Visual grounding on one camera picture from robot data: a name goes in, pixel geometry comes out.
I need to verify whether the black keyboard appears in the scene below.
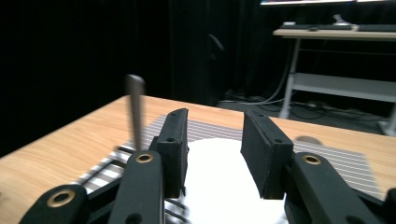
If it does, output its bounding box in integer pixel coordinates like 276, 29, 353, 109
357, 23, 396, 33
279, 23, 353, 32

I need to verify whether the small grey desk object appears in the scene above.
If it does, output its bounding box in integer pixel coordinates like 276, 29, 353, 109
332, 13, 352, 27

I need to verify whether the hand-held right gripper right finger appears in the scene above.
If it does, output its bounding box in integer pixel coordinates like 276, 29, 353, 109
240, 110, 294, 200

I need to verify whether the bundle of floor cables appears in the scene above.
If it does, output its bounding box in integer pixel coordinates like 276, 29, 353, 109
218, 88, 389, 123

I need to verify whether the white-legged desk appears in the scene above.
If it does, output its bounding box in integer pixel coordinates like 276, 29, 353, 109
272, 27, 396, 138

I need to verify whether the white round plate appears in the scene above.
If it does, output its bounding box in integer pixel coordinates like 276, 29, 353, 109
163, 137, 291, 224

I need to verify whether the grey metal rod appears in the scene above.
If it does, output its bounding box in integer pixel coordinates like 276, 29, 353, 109
125, 74, 147, 152

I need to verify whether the computer monitor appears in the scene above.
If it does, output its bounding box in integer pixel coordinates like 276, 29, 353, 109
260, 0, 396, 7

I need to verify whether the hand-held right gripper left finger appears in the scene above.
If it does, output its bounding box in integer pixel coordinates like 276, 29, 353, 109
149, 107, 190, 199

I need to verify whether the grey striped placemat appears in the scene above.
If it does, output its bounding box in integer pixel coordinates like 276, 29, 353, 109
74, 114, 383, 224

